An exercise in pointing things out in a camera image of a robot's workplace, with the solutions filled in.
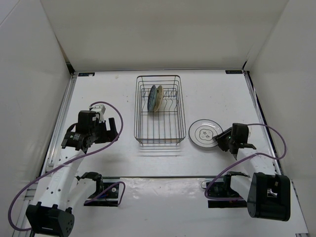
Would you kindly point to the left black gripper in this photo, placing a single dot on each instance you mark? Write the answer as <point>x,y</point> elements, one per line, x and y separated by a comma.
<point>108,136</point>

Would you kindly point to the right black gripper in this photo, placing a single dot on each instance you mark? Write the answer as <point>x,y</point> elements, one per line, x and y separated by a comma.
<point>220,138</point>

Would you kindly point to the white plate with blue rim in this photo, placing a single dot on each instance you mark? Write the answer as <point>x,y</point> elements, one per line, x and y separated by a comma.
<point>203,131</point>

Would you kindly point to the blue patterned plate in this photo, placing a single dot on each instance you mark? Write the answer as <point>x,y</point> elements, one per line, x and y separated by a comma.
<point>152,99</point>

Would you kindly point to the beige plate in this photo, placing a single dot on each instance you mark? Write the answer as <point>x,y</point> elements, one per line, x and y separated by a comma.
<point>159,98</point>

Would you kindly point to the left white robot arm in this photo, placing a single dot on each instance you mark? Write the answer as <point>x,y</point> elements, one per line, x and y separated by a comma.
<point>53,214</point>

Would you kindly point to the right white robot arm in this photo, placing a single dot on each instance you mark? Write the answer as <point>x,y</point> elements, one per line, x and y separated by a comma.
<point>267,195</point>

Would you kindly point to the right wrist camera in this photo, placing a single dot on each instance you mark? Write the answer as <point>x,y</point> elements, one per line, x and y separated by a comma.
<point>240,132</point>

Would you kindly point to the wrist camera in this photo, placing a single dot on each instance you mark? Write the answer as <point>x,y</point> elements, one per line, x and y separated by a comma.
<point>240,132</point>
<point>99,110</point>

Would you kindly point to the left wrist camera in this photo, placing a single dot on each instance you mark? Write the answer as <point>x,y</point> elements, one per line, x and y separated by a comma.
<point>99,110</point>

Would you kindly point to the wire dish rack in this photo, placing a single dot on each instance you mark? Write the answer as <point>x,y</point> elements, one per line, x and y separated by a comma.
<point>167,126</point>

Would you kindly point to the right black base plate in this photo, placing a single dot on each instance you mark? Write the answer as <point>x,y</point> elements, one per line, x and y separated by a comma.
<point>217,191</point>

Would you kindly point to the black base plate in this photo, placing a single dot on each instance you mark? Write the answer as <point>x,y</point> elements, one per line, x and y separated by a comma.
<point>217,191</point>
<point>108,199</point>

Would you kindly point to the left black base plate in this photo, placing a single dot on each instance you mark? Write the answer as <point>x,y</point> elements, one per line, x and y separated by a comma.
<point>108,199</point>

